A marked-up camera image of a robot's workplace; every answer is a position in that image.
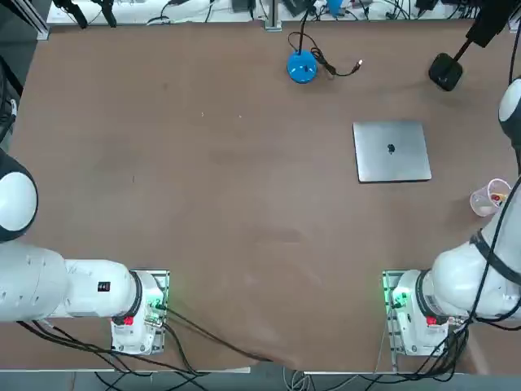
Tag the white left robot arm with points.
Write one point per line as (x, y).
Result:
(49, 285)

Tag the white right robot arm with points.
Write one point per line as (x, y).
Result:
(460, 277)

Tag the blue desk lamp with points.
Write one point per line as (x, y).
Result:
(302, 67)

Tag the silver closed laptop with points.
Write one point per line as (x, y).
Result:
(390, 150)

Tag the clear pink plastic cup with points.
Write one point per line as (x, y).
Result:
(484, 201)

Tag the aluminium table post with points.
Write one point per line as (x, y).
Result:
(273, 14)

